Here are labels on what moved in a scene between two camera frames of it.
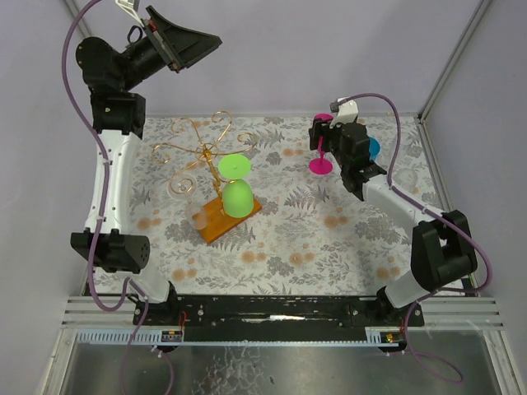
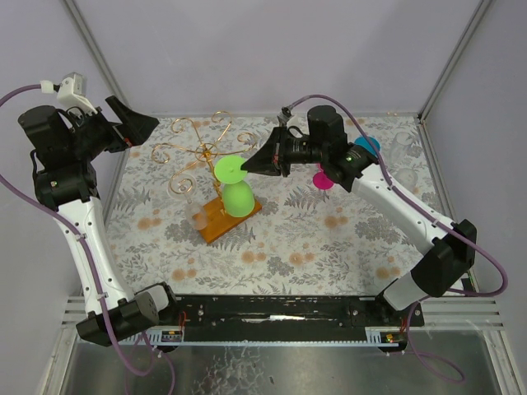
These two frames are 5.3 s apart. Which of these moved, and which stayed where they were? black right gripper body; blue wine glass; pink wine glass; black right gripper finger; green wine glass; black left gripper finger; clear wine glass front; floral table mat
Moved: pink wine glass; black left gripper finger; black right gripper finger; black right gripper body
Stayed: blue wine glass; clear wine glass front; floral table mat; green wine glass
